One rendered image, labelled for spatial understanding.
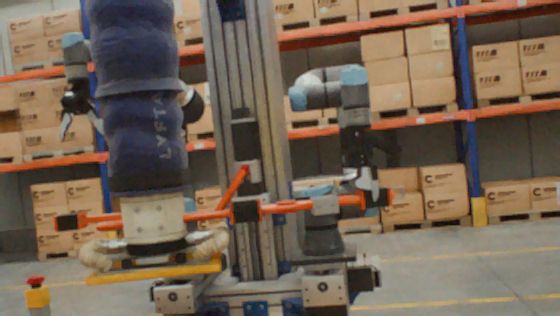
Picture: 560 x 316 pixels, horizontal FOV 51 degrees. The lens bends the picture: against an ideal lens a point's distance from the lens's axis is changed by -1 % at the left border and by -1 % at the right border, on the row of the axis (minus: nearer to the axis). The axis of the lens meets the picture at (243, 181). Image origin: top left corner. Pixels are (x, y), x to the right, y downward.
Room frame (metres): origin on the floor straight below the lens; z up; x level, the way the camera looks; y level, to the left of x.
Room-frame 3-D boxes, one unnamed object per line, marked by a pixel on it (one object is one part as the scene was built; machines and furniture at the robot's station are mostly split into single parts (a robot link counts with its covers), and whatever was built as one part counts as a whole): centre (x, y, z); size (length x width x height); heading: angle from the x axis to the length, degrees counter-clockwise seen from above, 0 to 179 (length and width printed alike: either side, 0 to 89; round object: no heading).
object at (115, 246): (1.62, 0.25, 1.19); 0.34 x 0.25 x 0.06; 91
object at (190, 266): (1.52, 0.25, 1.15); 0.34 x 0.10 x 0.05; 91
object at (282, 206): (1.74, 0.06, 1.26); 0.93 x 0.30 x 0.04; 91
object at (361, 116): (1.63, -0.33, 1.47); 0.08 x 0.08 x 0.05
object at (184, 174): (1.62, 0.25, 1.37); 0.23 x 0.23 x 0.04
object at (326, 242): (2.05, -0.25, 1.09); 0.15 x 0.15 x 0.10
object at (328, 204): (1.62, -0.21, 1.25); 0.07 x 0.07 x 0.04; 1
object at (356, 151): (1.63, -0.32, 1.39); 0.09 x 0.08 x 0.12; 91
